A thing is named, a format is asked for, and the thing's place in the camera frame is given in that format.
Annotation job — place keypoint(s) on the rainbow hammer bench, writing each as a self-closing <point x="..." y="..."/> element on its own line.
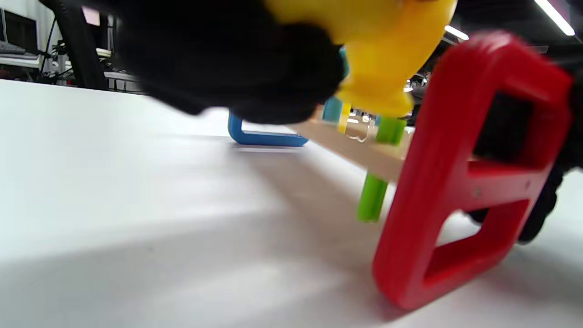
<point x="455" y="182"/>

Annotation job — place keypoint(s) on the ceiling light strip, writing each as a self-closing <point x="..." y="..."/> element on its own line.
<point x="555" y="17"/>
<point x="457" y="33"/>

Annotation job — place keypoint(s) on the person's right hand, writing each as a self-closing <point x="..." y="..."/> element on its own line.
<point x="576" y="132"/>

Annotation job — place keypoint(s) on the yellow toy hammer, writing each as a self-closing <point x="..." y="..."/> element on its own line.
<point x="382" y="50"/>

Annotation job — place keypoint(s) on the person's left hand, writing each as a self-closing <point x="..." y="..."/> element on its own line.
<point x="218" y="54"/>

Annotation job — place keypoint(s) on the distant desk with monitor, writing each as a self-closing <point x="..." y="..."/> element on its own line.
<point x="18" y="41"/>

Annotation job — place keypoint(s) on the wooden plank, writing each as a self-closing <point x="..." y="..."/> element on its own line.
<point x="371" y="200"/>

